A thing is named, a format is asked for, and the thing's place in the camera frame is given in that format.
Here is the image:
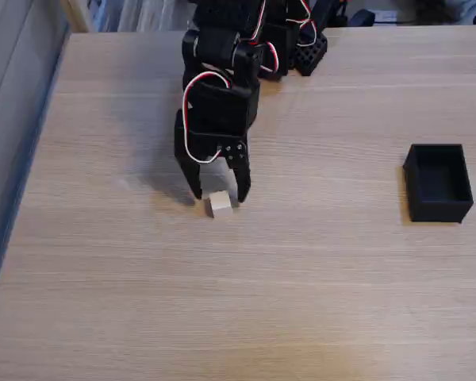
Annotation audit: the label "white block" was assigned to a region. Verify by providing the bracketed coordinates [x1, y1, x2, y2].
[208, 190, 234, 219]

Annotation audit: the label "black open box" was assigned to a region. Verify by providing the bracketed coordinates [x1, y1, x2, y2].
[403, 143, 475, 223]

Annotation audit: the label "pale stacked boards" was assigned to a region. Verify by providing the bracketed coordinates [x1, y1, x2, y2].
[90, 0, 191, 33]

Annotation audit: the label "small black device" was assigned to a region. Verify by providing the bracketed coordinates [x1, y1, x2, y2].
[349, 10, 377, 29]

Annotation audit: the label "white and red gripper cable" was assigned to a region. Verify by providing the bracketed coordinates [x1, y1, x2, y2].
[182, 71, 232, 165]

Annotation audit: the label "white and red arm cable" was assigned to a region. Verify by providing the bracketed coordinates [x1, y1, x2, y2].
[249, 0, 281, 75]

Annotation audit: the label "light wooden frame post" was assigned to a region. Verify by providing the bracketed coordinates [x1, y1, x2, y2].
[61, 0, 90, 34]

